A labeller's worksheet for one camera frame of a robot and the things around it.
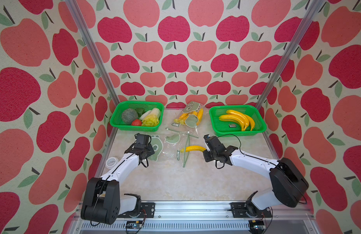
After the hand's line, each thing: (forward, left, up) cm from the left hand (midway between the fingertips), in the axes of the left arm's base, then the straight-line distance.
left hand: (150, 151), depth 90 cm
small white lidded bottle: (-7, +22, +1) cm, 23 cm away
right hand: (-2, -35, -1) cm, 35 cm away
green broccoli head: (+27, +18, +5) cm, 33 cm away
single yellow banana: (+2, -27, 0) cm, 27 cm away
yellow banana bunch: (+22, -64, +5) cm, 68 cm away
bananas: (+27, -20, +1) cm, 34 cm away
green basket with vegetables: (+27, +29, -1) cm, 40 cm away
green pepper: (+37, +13, -1) cm, 39 cm away
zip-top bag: (+23, -26, +4) cm, 35 cm away
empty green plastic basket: (+22, -55, -4) cm, 60 cm away
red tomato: (+23, +13, +1) cm, 27 cm away
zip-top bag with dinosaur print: (+1, -12, +5) cm, 13 cm away
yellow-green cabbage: (+24, +2, +5) cm, 24 cm away
